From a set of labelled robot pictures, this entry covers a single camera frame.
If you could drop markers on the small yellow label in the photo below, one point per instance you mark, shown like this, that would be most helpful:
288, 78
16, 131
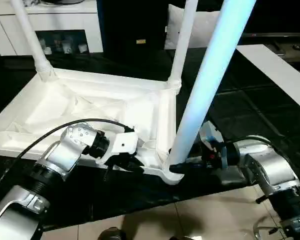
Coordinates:
141, 41

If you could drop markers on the white plastic table top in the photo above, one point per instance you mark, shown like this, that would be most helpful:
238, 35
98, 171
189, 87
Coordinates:
90, 95

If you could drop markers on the white plastic table leg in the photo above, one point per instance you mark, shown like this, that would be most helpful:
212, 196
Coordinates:
30, 40
184, 40
210, 75

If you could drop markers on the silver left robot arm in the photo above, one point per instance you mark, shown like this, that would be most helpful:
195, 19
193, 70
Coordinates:
60, 160

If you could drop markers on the white cabinet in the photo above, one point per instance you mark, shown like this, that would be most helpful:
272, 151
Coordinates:
55, 22

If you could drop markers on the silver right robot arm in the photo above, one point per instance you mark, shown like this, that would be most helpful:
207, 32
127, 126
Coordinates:
270, 170

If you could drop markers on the black work mat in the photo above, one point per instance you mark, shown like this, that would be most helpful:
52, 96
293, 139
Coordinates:
115, 200

